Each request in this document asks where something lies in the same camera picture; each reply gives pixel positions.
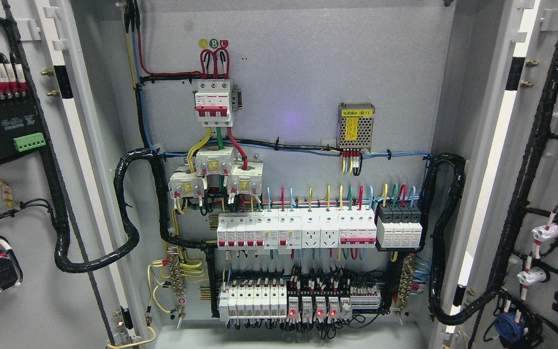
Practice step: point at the grey cabinet door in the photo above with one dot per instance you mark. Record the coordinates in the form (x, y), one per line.
(77, 68)
(494, 233)

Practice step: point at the white current transformer group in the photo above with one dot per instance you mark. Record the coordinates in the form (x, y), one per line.
(214, 166)

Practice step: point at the white socket breaker row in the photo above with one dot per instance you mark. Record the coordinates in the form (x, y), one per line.
(293, 229)

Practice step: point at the metal mesh power supply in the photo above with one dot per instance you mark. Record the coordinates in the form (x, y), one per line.
(355, 125)

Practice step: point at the white red main breaker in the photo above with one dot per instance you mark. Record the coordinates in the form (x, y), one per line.
(216, 101)

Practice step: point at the black white surge protector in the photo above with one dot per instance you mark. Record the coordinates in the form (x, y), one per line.
(398, 228)

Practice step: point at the black relay terminal row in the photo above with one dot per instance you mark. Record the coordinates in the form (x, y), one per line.
(318, 299)

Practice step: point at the white fuse holder row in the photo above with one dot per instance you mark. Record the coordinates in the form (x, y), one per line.
(253, 300)

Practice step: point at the brass left ground bar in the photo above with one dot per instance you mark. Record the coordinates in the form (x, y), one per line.
(176, 277)

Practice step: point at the brass ground bar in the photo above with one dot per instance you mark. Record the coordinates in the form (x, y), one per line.
(405, 284)
(176, 277)

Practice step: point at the brass right ground bar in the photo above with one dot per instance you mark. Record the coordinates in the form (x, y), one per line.
(405, 284)

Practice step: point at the black digital power meter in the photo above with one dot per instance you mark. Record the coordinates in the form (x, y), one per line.
(21, 125)

